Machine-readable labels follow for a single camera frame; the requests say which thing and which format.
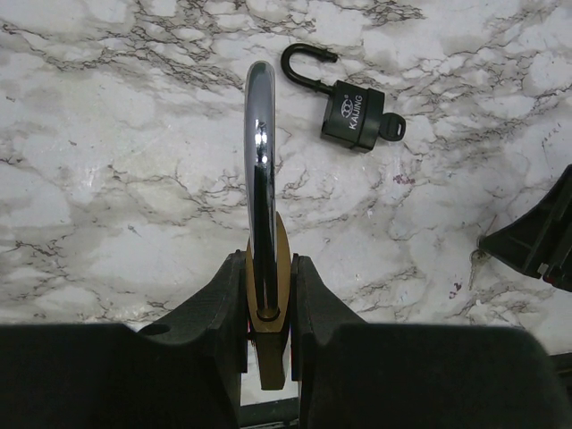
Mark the brass padlock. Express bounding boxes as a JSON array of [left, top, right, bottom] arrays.
[[244, 61, 291, 391]]

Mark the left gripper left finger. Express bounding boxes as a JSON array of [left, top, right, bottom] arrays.
[[1, 252, 247, 428]]

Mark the black padlock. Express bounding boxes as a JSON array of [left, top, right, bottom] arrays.
[[281, 43, 384, 152]]

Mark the small silver key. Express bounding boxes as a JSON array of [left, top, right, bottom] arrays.
[[467, 249, 489, 290]]

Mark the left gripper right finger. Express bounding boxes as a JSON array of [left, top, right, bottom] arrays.
[[291, 256, 566, 428]]

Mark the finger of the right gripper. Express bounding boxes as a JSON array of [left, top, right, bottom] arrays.
[[478, 166, 571, 284]]

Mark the black-headed key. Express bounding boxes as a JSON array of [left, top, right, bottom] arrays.
[[378, 113, 406, 142]]

